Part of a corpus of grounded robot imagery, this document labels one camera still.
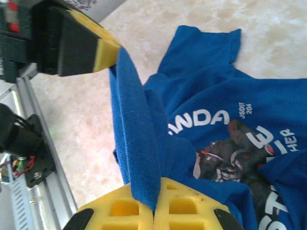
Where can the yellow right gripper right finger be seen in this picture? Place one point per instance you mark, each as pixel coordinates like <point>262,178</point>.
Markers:
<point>187,210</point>

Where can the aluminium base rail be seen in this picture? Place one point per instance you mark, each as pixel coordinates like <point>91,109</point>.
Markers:
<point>60,198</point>

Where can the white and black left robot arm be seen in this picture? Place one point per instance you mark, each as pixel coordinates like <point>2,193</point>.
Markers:
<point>24,141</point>

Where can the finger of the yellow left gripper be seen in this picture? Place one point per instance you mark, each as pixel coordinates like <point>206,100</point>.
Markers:
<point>79,48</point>

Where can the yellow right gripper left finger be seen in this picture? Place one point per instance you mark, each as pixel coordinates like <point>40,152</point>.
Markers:
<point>115,215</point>

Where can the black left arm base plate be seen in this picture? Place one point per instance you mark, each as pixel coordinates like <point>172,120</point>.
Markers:
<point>44,155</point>

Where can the blue printed t-shirt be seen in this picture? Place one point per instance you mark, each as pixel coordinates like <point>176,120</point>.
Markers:
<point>216,83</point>

